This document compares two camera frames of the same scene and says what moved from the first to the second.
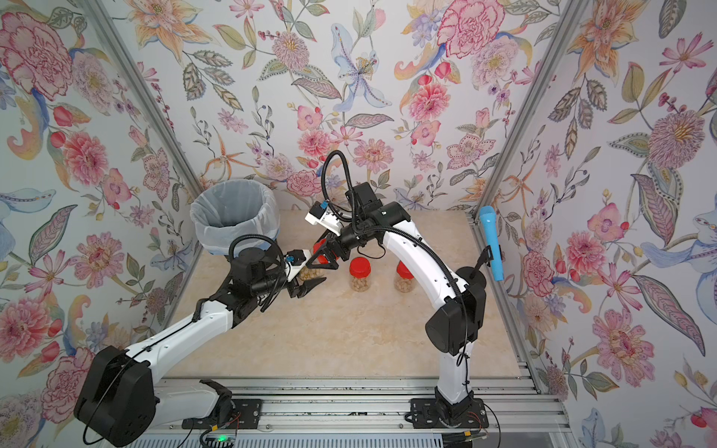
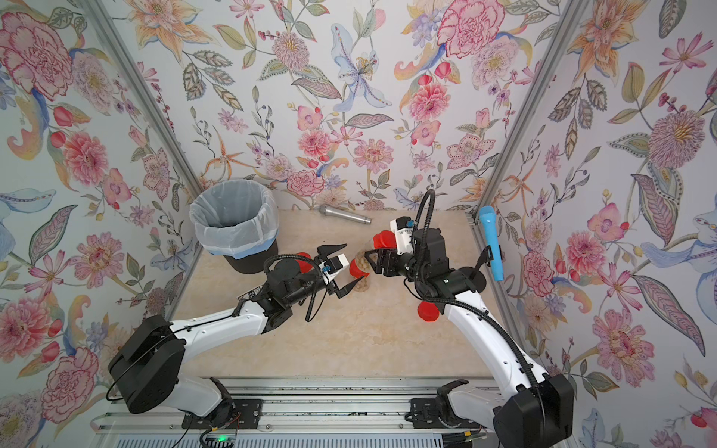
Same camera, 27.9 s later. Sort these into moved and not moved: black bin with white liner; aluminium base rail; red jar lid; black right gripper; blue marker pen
Moved: red jar lid; black right gripper
Not moved: aluminium base rail; black bin with white liner; blue marker pen
